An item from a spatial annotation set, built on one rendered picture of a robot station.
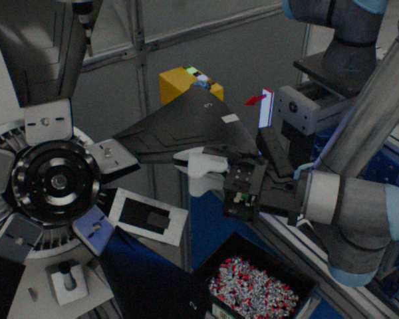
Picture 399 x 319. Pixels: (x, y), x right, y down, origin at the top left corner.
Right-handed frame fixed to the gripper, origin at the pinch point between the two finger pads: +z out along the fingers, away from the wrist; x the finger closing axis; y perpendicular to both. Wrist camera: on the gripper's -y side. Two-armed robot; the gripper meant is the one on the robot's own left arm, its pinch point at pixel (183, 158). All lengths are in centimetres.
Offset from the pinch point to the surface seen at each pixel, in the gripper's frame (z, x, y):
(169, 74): 19.4, 15.4, -42.3
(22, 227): 18.2, 0.7, 18.9
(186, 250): 16, 86, -33
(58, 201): 12.5, -4.2, 16.2
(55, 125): 18.2, -7.8, 5.5
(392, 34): -74, 155, -339
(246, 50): 13, 46, -107
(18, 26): 27.4, -17.8, -4.3
